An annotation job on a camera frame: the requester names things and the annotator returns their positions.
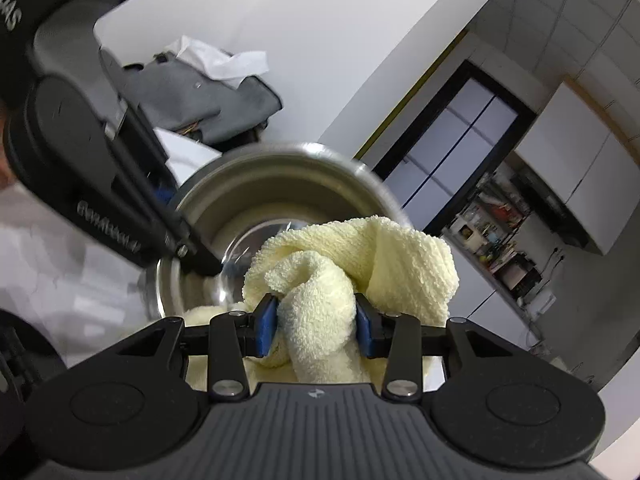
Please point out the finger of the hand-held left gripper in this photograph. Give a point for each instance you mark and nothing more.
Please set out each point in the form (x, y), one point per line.
(200, 257)
(164, 195)

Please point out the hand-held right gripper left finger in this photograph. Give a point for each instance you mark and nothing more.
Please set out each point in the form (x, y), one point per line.
(265, 325)

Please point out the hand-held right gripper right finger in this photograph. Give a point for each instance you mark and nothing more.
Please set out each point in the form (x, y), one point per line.
(365, 330)

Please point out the pale yellow towel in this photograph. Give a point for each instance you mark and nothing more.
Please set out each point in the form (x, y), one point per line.
(390, 260)

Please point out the stainless steel bowl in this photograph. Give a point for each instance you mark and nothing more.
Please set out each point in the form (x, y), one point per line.
(280, 180)

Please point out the dark round chair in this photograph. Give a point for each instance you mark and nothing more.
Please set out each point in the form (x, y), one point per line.
(240, 141)

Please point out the grey fabric bag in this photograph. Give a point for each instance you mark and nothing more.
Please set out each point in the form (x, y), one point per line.
(200, 100)

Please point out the white tissue paper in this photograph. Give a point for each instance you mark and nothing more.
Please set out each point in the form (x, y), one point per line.
(235, 65)

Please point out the black kitchen appliance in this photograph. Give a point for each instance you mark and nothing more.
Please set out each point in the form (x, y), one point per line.
(517, 275)

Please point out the black spice rack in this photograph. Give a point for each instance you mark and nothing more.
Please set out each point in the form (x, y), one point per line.
(487, 220)

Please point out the white electric kettle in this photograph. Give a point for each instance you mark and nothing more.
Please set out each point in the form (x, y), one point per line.
(540, 305)

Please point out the black range hood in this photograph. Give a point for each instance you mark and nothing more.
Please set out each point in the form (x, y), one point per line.
(550, 205)

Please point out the yellow pipe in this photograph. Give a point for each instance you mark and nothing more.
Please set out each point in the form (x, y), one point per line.
(412, 91)

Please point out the black framed glass door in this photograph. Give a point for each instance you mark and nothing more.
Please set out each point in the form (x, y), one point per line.
(495, 82)

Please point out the white upper cabinet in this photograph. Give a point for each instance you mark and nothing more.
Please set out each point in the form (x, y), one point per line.
(590, 160)

